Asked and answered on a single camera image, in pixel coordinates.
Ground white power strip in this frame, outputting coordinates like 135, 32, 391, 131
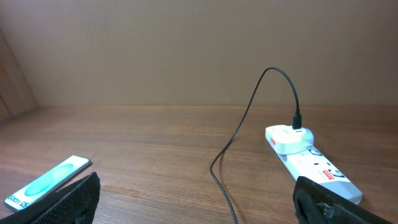
275, 145, 363, 205

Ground white charger plug adapter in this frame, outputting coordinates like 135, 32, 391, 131
265, 124, 314, 155

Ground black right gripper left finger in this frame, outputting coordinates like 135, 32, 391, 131
1, 172, 101, 224

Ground Galaxy smartphone cyan screen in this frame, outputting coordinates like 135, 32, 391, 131
4, 155, 91, 212

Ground black USB charging cable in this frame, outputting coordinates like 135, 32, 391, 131
209, 67, 303, 224

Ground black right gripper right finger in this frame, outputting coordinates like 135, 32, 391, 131
293, 176, 392, 224

